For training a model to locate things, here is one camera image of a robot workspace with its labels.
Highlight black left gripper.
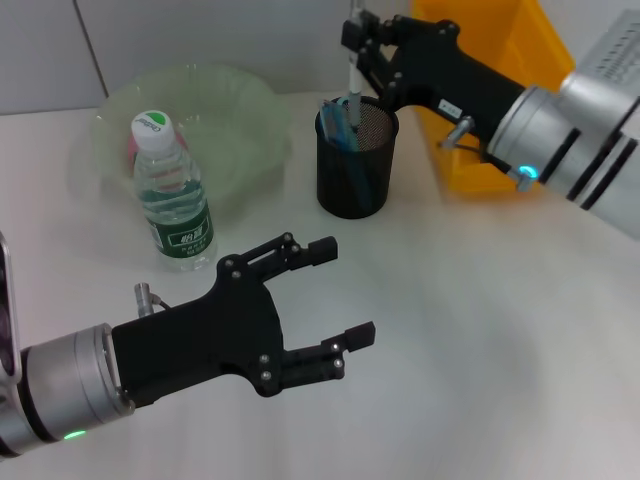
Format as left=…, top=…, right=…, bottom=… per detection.
left=110, top=232, right=377, bottom=409

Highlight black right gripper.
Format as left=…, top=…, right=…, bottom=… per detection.
left=341, top=12, right=531, bottom=142

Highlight grey white ballpoint pen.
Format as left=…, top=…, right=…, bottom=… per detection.
left=346, top=0, right=364, bottom=132

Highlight clear plastic ruler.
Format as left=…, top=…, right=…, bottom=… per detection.
left=318, top=98, right=351, bottom=145

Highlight blue scissors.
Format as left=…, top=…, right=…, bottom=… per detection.
left=327, top=97, right=374, bottom=209

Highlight clear water bottle green label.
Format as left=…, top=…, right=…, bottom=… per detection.
left=130, top=109, right=219, bottom=274

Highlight pink peach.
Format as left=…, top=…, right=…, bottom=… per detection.
left=124, top=130, right=190, bottom=172

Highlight black mesh pen holder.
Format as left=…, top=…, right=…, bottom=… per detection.
left=313, top=94, right=400, bottom=219

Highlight green glass fruit plate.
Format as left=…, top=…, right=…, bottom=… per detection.
left=67, top=62, right=296, bottom=221

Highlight yellow plastic bin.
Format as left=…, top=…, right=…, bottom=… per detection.
left=410, top=0, right=577, bottom=197

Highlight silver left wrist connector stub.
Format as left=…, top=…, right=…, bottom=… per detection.
left=133, top=282, right=157, bottom=317

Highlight right gripper cable with plug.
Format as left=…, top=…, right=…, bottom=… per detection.
left=438, top=115, right=540, bottom=193

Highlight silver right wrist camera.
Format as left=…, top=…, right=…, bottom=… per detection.
left=558, top=8, right=640, bottom=132

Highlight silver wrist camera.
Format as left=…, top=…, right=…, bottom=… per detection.
left=558, top=8, right=640, bottom=132
left=0, top=230, right=24, bottom=384

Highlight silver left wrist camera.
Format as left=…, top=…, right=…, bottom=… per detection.
left=0, top=230, right=24, bottom=384

